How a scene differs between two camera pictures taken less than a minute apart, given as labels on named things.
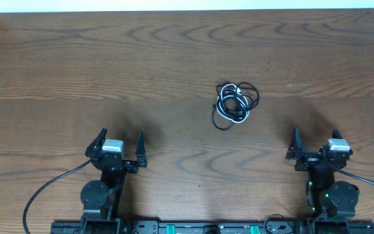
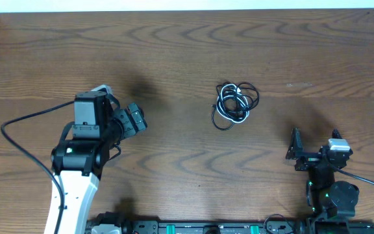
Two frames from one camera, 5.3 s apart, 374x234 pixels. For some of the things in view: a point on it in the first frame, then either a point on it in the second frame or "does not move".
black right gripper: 295,152 does not move
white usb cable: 232,104 does not move
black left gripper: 115,162 -> 135,117
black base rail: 180,227 does not move
